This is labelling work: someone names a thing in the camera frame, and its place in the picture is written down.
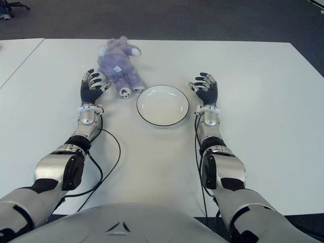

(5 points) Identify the grey robot torso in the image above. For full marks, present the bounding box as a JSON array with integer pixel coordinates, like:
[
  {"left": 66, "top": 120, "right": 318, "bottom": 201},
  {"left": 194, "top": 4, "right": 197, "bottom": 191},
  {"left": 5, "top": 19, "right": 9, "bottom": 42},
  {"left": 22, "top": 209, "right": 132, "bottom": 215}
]
[{"left": 12, "top": 202, "right": 317, "bottom": 243}]

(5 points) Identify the white plate black rim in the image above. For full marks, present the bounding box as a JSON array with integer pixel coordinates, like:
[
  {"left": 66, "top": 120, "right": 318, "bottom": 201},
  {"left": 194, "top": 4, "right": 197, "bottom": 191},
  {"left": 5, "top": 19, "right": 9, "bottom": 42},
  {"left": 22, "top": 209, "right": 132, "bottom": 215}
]
[{"left": 136, "top": 85, "right": 189, "bottom": 127}]

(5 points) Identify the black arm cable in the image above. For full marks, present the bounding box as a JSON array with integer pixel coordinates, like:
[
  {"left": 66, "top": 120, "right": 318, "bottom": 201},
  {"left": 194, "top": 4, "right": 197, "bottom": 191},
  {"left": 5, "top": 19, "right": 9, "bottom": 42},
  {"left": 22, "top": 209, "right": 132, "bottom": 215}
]
[
  {"left": 193, "top": 112, "right": 209, "bottom": 218},
  {"left": 45, "top": 128, "right": 122, "bottom": 223}
]

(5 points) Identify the purple plush bear doll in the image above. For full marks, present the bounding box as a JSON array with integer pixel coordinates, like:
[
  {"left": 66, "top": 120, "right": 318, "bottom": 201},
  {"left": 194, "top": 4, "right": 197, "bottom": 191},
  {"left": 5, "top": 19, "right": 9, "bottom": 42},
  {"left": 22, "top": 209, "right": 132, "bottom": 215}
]
[{"left": 97, "top": 36, "right": 147, "bottom": 100}]

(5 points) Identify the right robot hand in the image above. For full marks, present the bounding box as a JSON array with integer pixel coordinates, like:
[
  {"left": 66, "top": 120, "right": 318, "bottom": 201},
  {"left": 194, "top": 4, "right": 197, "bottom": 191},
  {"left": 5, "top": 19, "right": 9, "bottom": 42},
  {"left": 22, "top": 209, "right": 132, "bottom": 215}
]
[{"left": 187, "top": 72, "right": 219, "bottom": 106}]

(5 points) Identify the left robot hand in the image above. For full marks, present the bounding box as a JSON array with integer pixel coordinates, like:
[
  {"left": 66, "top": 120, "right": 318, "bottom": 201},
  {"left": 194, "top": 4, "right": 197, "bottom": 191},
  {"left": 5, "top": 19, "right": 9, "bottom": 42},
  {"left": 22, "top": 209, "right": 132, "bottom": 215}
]
[{"left": 80, "top": 68, "right": 112, "bottom": 104}]

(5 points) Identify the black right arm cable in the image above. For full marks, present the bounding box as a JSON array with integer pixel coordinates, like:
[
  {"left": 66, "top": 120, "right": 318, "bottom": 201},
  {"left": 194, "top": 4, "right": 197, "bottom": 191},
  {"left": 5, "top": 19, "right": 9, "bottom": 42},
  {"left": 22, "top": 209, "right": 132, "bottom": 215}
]
[{"left": 193, "top": 112, "right": 209, "bottom": 218}]

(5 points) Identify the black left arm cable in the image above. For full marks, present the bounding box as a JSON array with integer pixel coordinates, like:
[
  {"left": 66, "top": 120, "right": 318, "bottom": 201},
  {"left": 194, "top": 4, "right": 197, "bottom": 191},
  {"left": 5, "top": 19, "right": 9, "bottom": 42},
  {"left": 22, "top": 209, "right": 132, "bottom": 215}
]
[{"left": 45, "top": 128, "right": 122, "bottom": 223}]

